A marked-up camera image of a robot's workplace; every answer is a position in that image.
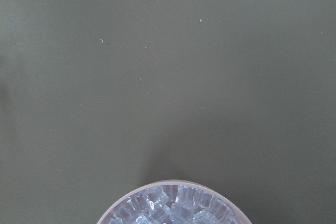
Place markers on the pink bowl of ice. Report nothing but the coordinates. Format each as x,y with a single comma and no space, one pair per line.
173,201

